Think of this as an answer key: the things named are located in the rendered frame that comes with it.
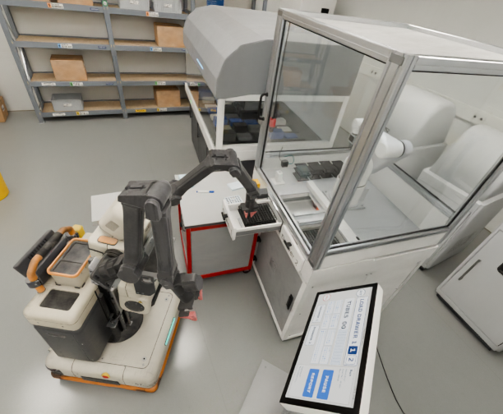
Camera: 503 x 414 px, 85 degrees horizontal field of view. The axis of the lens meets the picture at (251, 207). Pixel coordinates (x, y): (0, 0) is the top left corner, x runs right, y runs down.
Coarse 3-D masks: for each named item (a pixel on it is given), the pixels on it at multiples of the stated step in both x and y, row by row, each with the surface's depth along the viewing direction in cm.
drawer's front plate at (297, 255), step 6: (282, 228) 175; (288, 234) 168; (282, 240) 178; (288, 240) 168; (294, 246) 162; (288, 252) 170; (294, 252) 162; (300, 252) 158; (294, 258) 163; (300, 258) 156; (294, 264) 164; (300, 264) 157; (300, 270) 161
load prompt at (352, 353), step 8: (368, 296) 112; (360, 304) 111; (360, 312) 108; (360, 320) 105; (352, 328) 104; (360, 328) 102; (352, 336) 101; (360, 336) 99; (352, 344) 98; (360, 344) 96; (352, 352) 96; (344, 360) 95; (352, 360) 93
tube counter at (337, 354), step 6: (342, 324) 109; (348, 324) 107; (342, 330) 106; (336, 336) 106; (342, 336) 104; (336, 342) 104; (342, 342) 102; (336, 348) 101; (342, 348) 100; (336, 354) 99; (342, 354) 98; (330, 360) 99; (336, 360) 97
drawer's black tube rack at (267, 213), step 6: (258, 204) 192; (264, 204) 192; (258, 210) 186; (264, 210) 187; (270, 210) 188; (252, 216) 181; (258, 216) 182; (264, 216) 183; (270, 216) 183; (252, 222) 182; (258, 222) 178; (264, 222) 182; (270, 222) 183; (276, 222) 184
